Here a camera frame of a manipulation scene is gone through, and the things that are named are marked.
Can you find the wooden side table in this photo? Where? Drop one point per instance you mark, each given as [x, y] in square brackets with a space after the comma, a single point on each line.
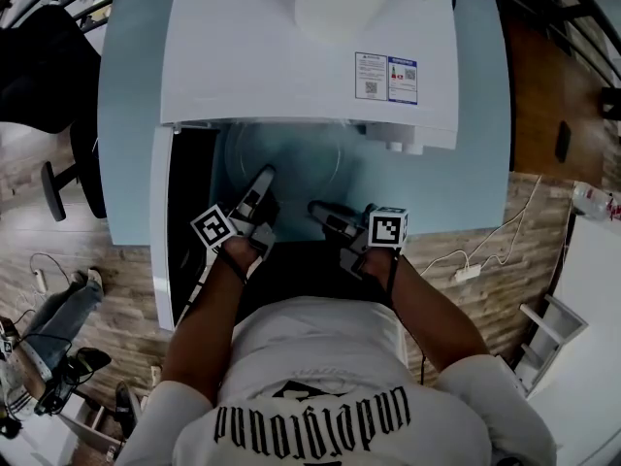
[543, 90]

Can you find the person's left forearm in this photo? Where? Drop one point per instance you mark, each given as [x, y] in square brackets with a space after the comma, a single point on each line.
[204, 328]

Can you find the black rectangular pad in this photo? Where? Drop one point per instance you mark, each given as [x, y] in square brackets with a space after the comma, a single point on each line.
[563, 142]

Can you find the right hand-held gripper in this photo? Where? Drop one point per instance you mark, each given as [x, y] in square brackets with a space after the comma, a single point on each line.
[385, 228]

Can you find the white open box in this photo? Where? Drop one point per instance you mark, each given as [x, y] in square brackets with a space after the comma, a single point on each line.
[92, 425]

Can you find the clear plastic bottle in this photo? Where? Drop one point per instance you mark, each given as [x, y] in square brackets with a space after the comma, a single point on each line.
[594, 199]

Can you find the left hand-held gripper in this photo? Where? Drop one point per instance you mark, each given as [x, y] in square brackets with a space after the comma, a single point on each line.
[213, 226]

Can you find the round clear glass dish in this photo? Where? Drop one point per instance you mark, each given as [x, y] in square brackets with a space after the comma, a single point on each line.
[310, 163]

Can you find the white power strip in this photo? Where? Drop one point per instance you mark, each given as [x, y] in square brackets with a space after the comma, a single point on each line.
[468, 273]
[40, 279]

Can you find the white vase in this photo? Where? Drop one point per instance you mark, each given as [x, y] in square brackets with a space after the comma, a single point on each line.
[339, 3]

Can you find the black curved object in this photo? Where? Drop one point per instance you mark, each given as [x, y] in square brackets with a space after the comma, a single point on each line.
[127, 408]
[92, 358]

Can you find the black office chair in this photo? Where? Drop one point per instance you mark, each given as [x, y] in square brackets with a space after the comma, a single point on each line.
[43, 76]

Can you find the white warning sticker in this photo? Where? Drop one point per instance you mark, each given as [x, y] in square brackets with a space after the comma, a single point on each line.
[371, 76]

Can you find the white microwave oven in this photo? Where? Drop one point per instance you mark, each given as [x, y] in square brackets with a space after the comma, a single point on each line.
[291, 66]

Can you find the white shelf unit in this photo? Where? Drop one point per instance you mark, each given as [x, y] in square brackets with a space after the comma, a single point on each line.
[582, 284]

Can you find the person's right forearm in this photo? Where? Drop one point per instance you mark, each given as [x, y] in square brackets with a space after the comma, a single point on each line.
[427, 313]

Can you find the person's black trousers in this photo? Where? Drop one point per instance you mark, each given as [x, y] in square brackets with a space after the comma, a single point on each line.
[301, 270]

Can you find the blue-bordered label sticker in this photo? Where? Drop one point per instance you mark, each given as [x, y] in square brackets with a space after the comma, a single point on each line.
[402, 80]

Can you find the white printed t-shirt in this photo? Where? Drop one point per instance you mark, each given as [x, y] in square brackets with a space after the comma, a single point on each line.
[315, 357]

